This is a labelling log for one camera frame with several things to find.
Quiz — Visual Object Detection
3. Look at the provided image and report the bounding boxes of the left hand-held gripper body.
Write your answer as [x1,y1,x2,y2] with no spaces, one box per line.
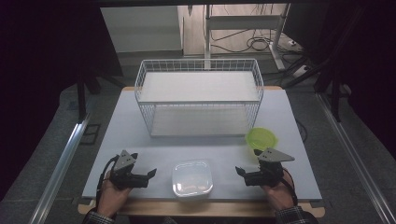
[109,149,149,190]

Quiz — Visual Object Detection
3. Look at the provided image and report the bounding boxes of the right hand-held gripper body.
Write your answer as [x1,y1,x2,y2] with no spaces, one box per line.
[244,147,296,188]

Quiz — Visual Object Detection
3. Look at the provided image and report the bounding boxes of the green translucent plastic bowl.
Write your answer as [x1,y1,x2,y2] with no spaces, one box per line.
[245,126,279,157]

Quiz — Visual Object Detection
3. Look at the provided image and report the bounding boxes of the white square bowl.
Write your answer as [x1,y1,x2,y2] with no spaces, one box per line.
[171,159,215,198]

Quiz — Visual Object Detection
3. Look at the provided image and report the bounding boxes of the white wire storage rack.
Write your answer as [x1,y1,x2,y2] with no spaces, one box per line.
[134,58,265,138]

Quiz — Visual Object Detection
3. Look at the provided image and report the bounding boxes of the person's right hand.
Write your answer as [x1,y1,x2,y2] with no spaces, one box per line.
[261,167,299,213]

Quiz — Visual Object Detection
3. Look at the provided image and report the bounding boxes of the person's left hand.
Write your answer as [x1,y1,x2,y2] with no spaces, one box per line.
[97,171,134,218]

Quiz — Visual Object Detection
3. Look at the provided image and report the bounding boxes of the black metal stand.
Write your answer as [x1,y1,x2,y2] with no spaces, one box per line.
[76,70,126,123]
[313,70,353,123]

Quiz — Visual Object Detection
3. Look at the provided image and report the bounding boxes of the white power strip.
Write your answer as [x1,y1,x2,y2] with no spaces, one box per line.
[292,64,311,78]

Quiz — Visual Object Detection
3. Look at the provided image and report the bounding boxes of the white cabinet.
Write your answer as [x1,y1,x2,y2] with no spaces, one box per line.
[100,6,184,53]

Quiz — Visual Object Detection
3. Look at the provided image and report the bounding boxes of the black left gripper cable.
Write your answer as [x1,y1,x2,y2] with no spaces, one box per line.
[95,154,120,208]

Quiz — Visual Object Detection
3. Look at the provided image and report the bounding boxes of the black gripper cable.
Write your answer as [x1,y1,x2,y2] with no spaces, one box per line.
[281,167,299,207]
[95,154,120,208]

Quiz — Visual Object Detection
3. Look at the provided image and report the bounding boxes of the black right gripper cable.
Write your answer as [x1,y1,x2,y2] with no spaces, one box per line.
[281,167,299,207]

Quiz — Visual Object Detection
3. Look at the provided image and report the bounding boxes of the thin black cable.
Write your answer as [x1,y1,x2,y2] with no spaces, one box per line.
[295,119,309,144]

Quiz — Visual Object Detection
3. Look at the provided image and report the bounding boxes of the black floor frame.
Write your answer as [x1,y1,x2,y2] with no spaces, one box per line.
[78,123,102,146]

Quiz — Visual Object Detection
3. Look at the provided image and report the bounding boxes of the aluminium rail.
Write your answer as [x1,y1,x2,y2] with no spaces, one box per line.
[316,92,396,224]
[28,114,92,224]

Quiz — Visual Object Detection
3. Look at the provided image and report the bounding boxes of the black floor cables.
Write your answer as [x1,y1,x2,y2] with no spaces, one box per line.
[210,28,283,54]

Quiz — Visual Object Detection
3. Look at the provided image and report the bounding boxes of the white metal desk frame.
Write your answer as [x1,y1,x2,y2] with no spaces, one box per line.
[204,3,291,72]

